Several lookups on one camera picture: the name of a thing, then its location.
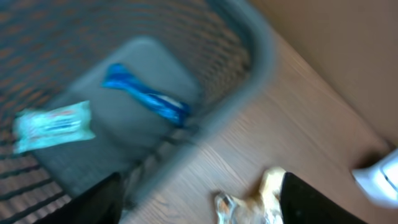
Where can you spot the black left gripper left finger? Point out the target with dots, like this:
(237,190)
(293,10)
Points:
(101,204)

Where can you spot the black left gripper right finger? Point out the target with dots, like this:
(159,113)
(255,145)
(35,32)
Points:
(302,204)

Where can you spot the brown nut snack bag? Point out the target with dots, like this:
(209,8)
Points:
(261,208)

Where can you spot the teal tissue pack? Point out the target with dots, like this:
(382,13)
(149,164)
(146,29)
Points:
(38,129)

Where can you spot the blue snack bar wrapper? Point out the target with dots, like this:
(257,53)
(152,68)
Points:
(119,77)

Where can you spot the white barcode scanner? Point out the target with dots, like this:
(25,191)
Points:
(379,181)

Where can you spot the grey plastic mesh basket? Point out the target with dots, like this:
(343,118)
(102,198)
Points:
(211,55)

